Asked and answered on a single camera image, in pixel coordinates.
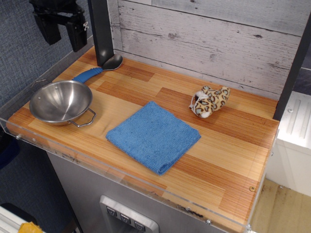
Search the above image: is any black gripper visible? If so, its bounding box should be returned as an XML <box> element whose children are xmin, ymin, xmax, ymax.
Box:
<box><xmin>29</xmin><ymin>0</ymin><xmax>89</xmax><ymax>52</ymax></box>

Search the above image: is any blue handled metal spoon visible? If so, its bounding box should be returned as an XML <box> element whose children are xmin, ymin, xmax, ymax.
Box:
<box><xmin>72</xmin><ymin>54</ymin><xmax>123</xmax><ymax>83</ymax></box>

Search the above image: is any stainless steel bowl with handles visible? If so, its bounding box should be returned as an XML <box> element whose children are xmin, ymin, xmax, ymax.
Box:
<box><xmin>29</xmin><ymin>80</ymin><xmax>97</xmax><ymax>127</ymax></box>

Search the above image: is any folded blue cloth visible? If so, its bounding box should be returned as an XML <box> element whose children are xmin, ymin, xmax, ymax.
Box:
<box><xmin>106</xmin><ymin>101</ymin><xmax>201</xmax><ymax>175</ymax></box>

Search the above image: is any leopard print plush toy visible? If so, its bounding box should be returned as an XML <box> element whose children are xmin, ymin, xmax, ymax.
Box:
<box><xmin>189</xmin><ymin>86</ymin><xmax>231</xmax><ymax>118</ymax></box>

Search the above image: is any silver cabinet with dispenser panel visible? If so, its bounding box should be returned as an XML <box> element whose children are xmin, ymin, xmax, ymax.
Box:
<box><xmin>48</xmin><ymin>153</ymin><xmax>246</xmax><ymax>233</ymax></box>

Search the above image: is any yellow tape object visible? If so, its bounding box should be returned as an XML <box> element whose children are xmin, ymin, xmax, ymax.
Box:
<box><xmin>18</xmin><ymin>222</ymin><xmax>43</xmax><ymax>233</ymax></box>

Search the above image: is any white side unit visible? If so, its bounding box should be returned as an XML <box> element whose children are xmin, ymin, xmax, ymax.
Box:
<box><xmin>266</xmin><ymin>91</ymin><xmax>311</xmax><ymax>196</ymax></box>

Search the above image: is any dark left vertical post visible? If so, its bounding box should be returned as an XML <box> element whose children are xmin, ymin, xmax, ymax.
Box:
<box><xmin>88</xmin><ymin>0</ymin><xmax>114</xmax><ymax>67</ymax></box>

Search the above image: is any dark vertical post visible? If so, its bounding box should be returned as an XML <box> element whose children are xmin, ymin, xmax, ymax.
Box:
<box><xmin>273</xmin><ymin>16</ymin><xmax>311</xmax><ymax>121</ymax></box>
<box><xmin>88</xmin><ymin>0</ymin><xmax>114</xmax><ymax>67</ymax></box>

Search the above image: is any dark right vertical post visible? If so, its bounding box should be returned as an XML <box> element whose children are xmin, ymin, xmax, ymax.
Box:
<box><xmin>273</xmin><ymin>16</ymin><xmax>311</xmax><ymax>121</ymax></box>

